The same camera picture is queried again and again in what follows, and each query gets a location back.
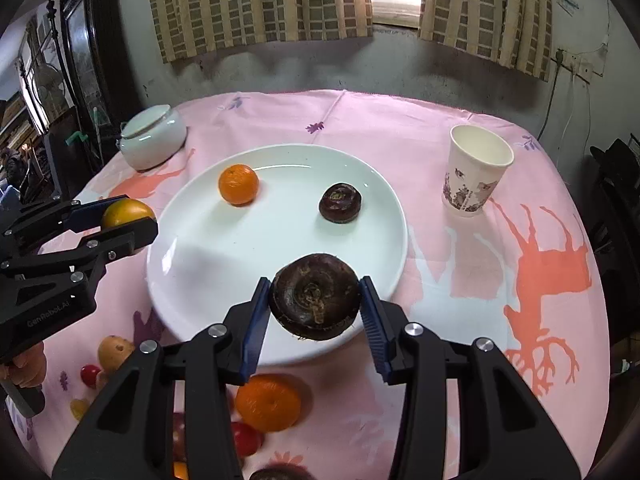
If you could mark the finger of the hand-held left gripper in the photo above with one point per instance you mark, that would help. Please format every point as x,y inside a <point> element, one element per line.
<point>85,216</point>
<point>125,240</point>

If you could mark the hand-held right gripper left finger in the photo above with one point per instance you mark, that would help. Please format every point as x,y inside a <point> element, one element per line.
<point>255,330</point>

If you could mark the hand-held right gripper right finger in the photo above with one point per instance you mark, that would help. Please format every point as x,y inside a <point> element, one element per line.
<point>372,330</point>

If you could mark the yellow orange tomato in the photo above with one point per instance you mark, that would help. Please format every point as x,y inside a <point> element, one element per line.
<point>125,210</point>

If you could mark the white round plate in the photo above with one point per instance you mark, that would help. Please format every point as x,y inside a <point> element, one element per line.
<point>225,250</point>

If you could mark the person's left hand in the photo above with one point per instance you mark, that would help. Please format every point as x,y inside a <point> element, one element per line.
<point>22,365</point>

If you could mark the black chair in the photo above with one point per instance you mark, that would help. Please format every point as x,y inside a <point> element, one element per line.
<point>62,155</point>

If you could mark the blue grey chair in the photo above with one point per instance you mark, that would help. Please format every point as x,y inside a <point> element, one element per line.
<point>10,202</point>

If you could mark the green plastic hook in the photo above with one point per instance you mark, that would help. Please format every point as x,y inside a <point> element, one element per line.
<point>75,137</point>

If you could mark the white mop stick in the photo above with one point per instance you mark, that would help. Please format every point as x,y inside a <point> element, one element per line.
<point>97,125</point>

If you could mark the white ceramic jar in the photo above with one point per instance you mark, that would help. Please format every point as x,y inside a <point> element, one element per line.
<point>155,147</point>

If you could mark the pink printed tablecloth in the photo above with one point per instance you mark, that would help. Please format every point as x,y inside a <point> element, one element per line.
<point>450,260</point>

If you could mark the white ceramic jar lid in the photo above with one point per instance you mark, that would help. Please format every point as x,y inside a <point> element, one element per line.
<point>145,120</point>

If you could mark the standing fan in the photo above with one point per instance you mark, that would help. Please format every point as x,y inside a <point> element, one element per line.
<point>47,87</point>

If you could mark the dark wooden framed picture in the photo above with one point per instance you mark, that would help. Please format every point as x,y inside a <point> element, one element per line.
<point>82,45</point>

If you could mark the black light stand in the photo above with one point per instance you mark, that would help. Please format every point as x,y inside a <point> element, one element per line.
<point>52,45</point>

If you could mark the printed paper cup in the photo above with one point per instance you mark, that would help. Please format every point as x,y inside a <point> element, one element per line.
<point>475,170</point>

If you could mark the checked beige curtain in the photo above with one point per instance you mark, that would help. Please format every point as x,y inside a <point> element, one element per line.
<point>260,5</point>
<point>487,10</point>

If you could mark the black hat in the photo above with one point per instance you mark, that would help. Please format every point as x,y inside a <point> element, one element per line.
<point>617,152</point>

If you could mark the white wall socket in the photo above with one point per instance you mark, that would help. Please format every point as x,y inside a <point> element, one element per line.
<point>572,62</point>

